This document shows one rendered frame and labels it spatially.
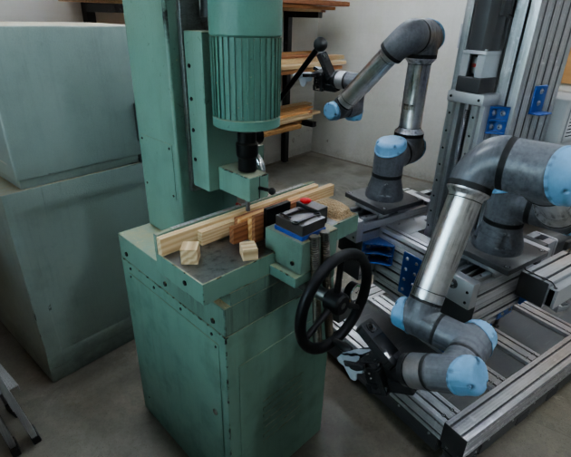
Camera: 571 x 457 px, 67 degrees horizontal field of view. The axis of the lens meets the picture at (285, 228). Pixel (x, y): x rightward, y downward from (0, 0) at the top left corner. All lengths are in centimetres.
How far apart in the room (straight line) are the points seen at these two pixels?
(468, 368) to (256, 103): 73
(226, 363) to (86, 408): 97
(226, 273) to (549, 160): 72
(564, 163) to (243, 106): 69
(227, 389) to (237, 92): 79
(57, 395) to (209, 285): 127
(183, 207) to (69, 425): 106
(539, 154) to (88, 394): 186
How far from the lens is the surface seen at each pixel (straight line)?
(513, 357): 210
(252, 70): 108
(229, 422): 138
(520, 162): 99
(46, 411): 213
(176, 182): 133
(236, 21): 107
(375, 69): 171
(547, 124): 182
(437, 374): 94
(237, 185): 121
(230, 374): 125
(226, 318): 112
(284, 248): 111
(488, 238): 146
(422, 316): 103
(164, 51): 125
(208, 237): 118
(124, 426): 197
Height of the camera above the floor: 146
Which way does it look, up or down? 26 degrees down
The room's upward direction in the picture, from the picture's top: 2 degrees clockwise
